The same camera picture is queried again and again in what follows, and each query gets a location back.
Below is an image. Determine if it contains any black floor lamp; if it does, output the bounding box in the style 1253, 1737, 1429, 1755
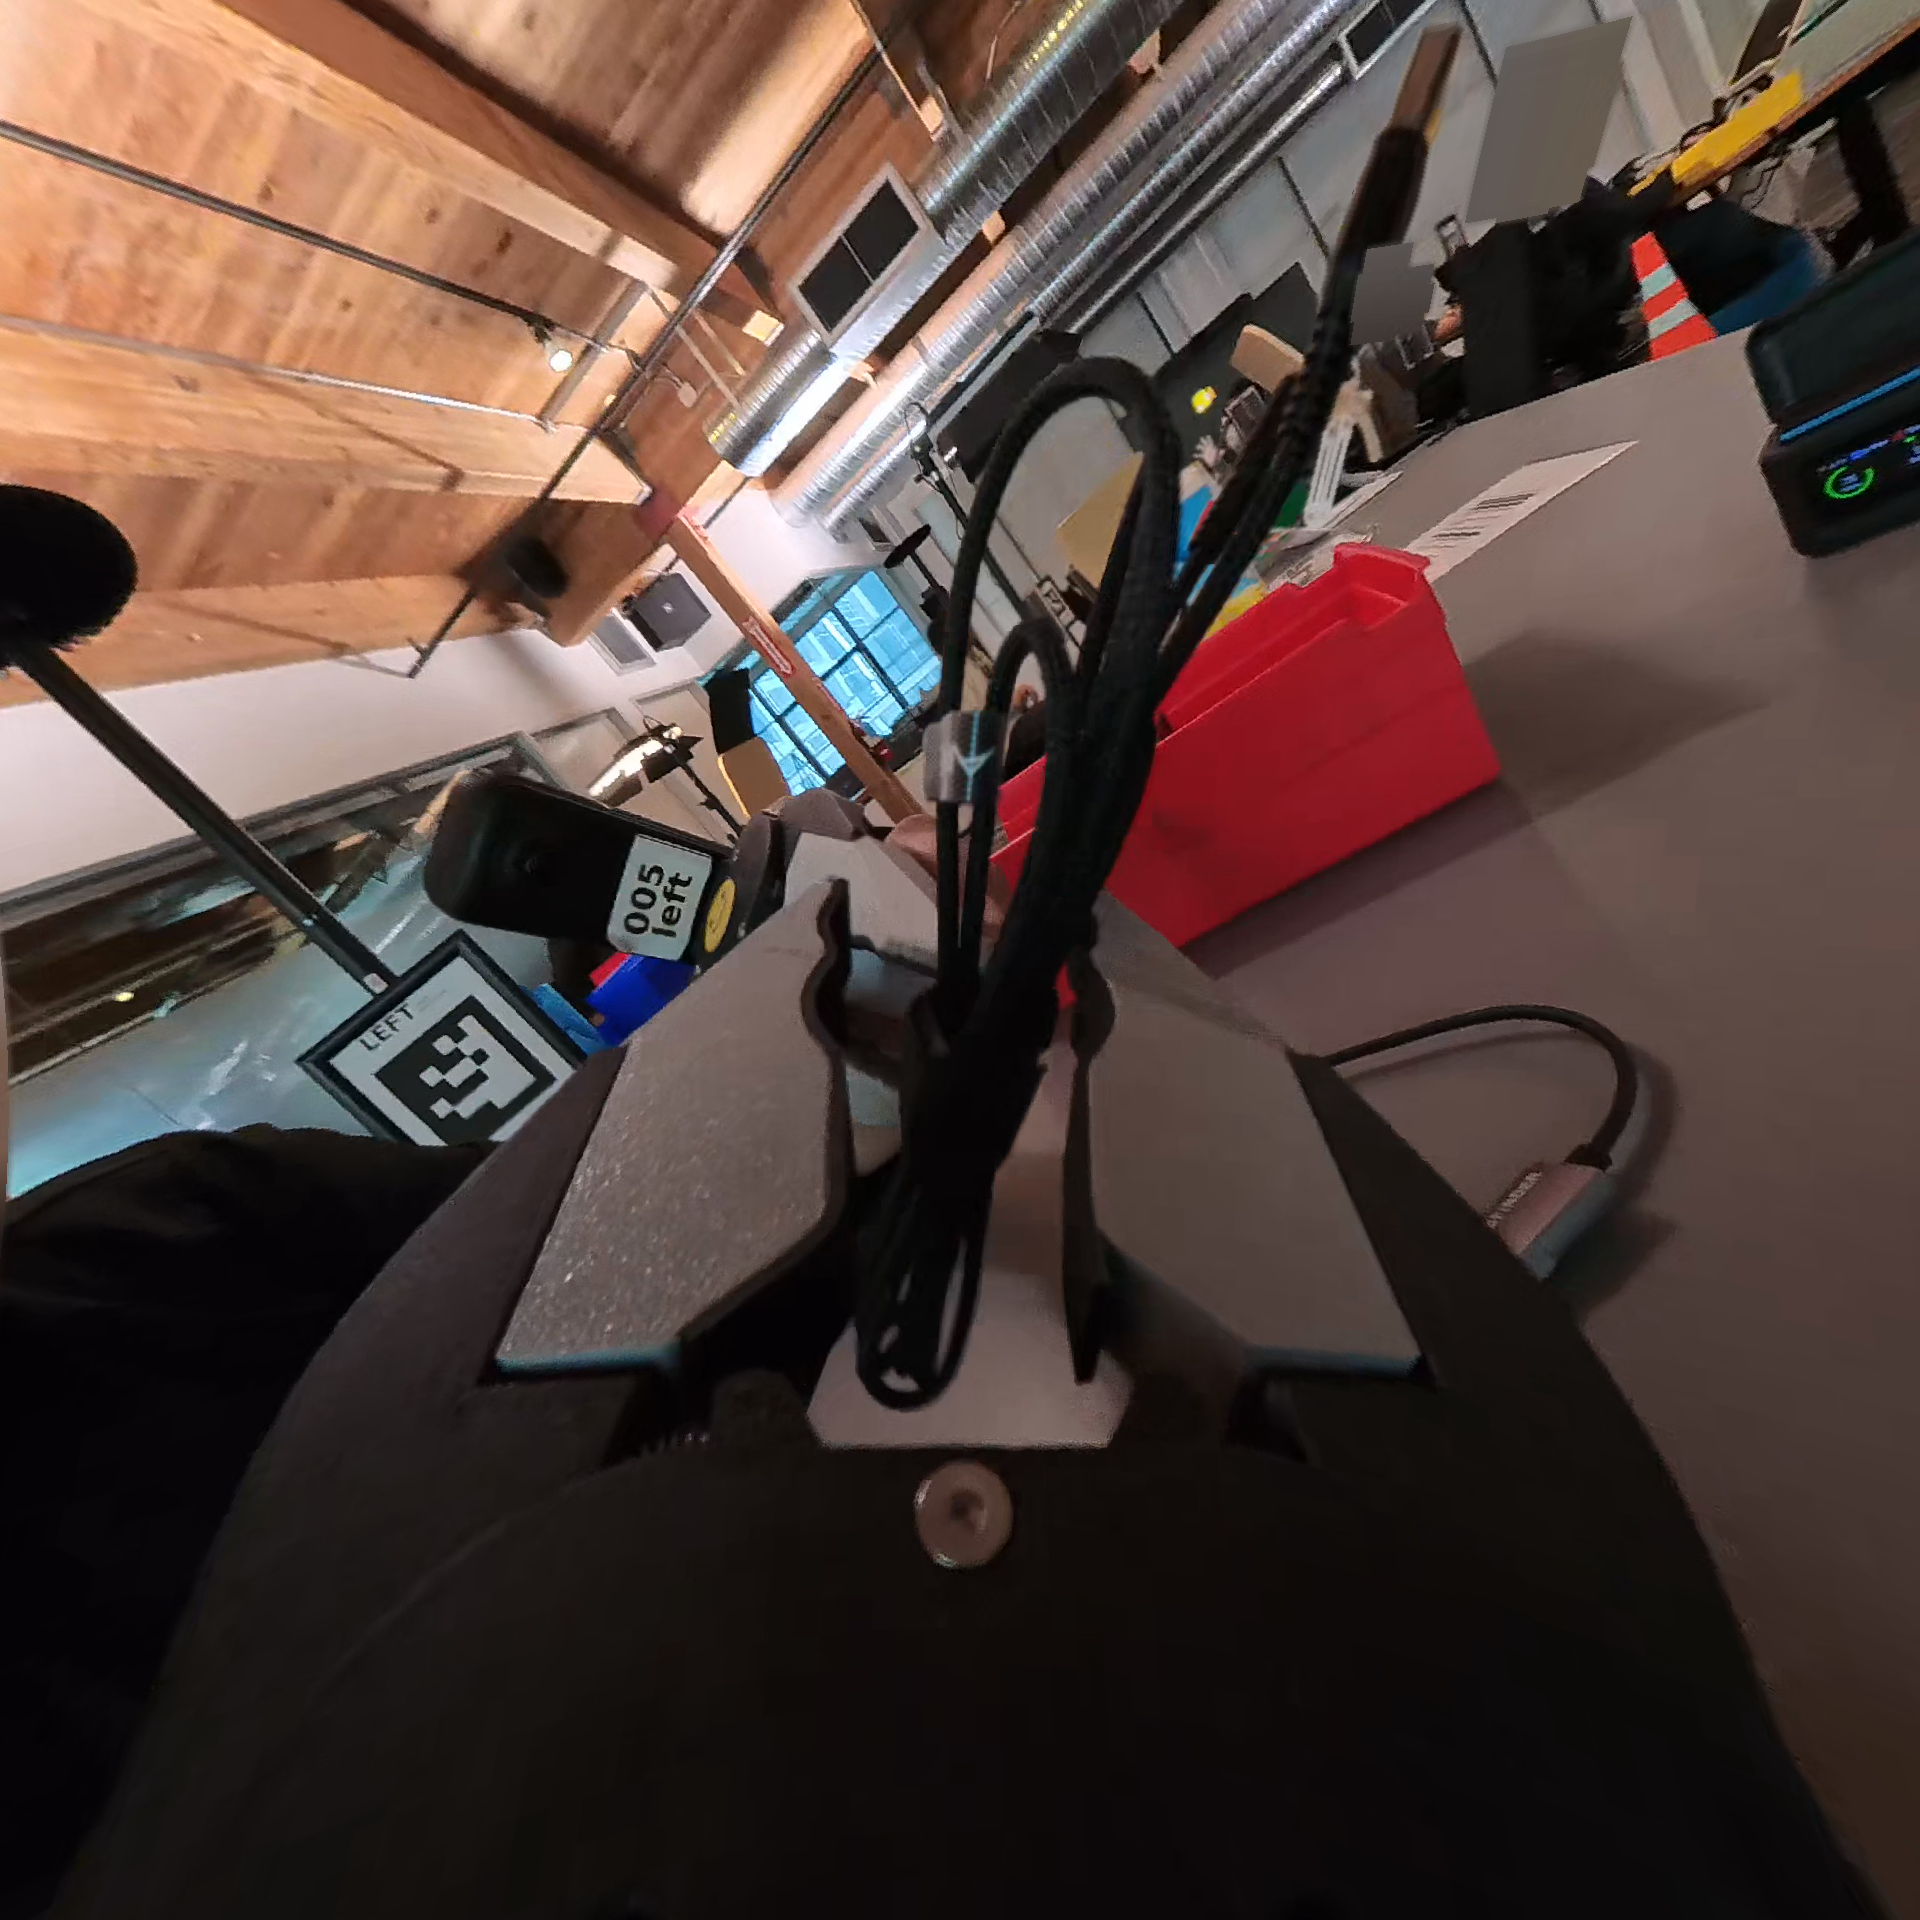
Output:
0, 486, 400, 993

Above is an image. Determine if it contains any ceiling air vent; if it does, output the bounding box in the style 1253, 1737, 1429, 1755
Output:
1340, 0, 1437, 77
790, 167, 940, 339

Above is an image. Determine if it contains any orange traffic cone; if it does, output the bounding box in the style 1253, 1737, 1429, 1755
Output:
1628, 230, 1720, 362

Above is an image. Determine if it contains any black and white tag board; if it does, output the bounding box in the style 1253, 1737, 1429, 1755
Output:
300, 931, 587, 1149

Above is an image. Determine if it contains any black cable with grey plug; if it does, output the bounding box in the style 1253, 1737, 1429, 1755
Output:
1329, 1001, 1643, 1179

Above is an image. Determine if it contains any red plastic bin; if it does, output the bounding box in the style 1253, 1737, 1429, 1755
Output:
990, 543, 1501, 951

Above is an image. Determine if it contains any grey USB hub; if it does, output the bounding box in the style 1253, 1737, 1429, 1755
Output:
1486, 1151, 1618, 1281

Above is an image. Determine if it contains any black studio light stand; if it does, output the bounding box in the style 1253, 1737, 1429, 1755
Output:
586, 718, 747, 841

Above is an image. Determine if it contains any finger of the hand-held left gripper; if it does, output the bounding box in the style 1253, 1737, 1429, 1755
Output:
790, 835, 941, 965

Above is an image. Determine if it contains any dark battery charging case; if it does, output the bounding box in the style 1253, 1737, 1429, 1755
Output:
1746, 225, 1920, 559

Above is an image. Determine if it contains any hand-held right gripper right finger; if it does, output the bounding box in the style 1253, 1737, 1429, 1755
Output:
1056, 895, 1424, 1383

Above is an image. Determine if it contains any white paper sheet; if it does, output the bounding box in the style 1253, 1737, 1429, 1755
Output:
1401, 442, 1641, 586

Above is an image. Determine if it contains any small yellow bin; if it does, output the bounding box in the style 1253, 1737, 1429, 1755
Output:
1668, 66, 1812, 191

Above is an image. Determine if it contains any black cable with strap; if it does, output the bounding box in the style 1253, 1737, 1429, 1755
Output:
852, 23, 1469, 1415

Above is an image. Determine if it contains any silver air duct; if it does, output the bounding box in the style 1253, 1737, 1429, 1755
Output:
705, 0, 1353, 529

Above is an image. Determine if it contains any blue plastic bin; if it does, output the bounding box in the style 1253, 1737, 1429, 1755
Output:
532, 951, 699, 1051

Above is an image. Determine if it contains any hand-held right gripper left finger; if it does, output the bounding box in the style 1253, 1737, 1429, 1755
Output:
496, 878, 858, 1373

